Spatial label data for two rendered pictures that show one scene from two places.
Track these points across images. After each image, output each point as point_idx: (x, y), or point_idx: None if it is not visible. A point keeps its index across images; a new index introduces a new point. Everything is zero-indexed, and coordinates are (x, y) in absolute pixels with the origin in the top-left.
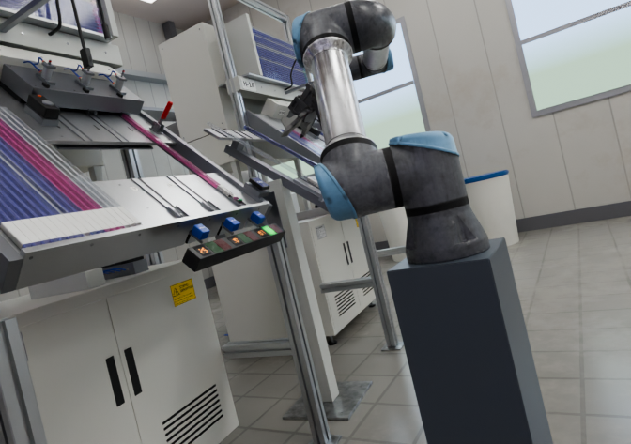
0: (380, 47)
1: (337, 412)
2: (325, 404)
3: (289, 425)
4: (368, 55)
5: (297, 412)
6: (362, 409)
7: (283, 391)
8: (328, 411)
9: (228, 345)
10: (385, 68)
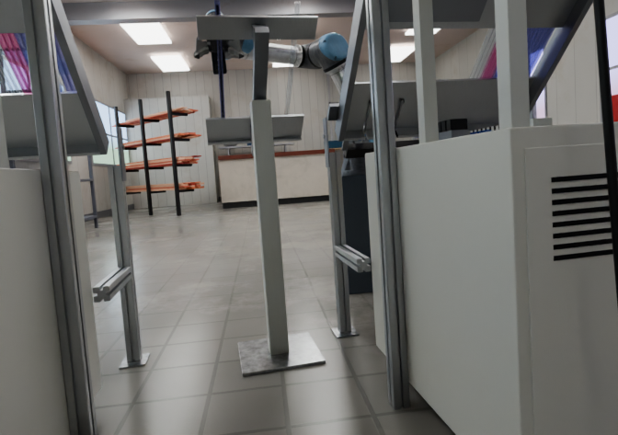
0: (302, 67)
1: (303, 337)
2: (291, 348)
3: (332, 355)
4: (277, 57)
5: (313, 355)
6: (289, 334)
7: (265, 392)
8: (303, 342)
9: (366, 256)
10: (230, 58)
